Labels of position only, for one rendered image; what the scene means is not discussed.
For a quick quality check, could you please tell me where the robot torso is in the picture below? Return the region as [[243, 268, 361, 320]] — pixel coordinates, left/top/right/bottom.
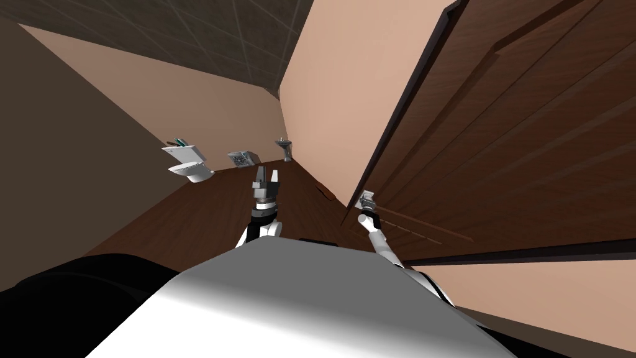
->
[[85, 234, 519, 358]]

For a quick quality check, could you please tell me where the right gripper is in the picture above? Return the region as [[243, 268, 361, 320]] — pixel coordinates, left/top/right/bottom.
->
[[358, 191, 379, 214]]

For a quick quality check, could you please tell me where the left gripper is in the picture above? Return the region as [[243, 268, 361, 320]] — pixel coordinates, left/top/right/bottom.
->
[[251, 166, 282, 201]]

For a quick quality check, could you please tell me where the dark brown wooden door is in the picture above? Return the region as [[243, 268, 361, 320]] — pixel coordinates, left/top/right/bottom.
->
[[340, 0, 636, 267]]

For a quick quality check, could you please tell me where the white toilet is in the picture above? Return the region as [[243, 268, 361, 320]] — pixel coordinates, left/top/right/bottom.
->
[[161, 138, 216, 185]]

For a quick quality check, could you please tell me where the grey square box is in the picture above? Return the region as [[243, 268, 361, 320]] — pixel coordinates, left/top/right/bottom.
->
[[227, 150, 257, 170]]

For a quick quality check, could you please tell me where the grey pedestal sink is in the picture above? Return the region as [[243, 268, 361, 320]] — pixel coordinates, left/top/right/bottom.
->
[[274, 139, 294, 163]]

